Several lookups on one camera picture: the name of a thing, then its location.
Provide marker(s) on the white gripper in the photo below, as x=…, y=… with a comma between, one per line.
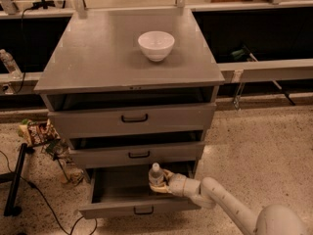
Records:
x=176, y=183

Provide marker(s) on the clear plastic water bottle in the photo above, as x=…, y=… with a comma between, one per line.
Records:
x=156, y=175

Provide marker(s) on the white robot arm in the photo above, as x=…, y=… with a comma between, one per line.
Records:
x=272, y=220

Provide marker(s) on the grey middle drawer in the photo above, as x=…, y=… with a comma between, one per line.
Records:
x=138, y=155

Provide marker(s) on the grey drawer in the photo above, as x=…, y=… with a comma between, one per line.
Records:
x=125, y=190
x=138, y=155
x=134, y=120

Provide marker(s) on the grey bottom drawer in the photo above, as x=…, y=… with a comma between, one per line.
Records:
x=125, y=190

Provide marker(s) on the grey top drawer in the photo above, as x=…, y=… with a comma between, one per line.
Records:
x=134, y=120

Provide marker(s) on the clear bottle at left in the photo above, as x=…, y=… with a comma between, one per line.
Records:
x=10, y=64

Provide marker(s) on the crumpled wrapper on floor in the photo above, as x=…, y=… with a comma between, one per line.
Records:
x=70, y=173

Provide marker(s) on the white ceramic bowl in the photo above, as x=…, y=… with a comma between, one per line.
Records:
x=156, y=45

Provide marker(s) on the snack bag on floor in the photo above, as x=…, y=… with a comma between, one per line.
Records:
x=36, y=133

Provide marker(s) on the black stand leg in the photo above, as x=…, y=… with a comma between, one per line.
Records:
x=14, y=178

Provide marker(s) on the green object behind rail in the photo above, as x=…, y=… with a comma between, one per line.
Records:
x=238, y=54

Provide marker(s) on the metal rail frame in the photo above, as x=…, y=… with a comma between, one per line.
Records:
x=267, y=70

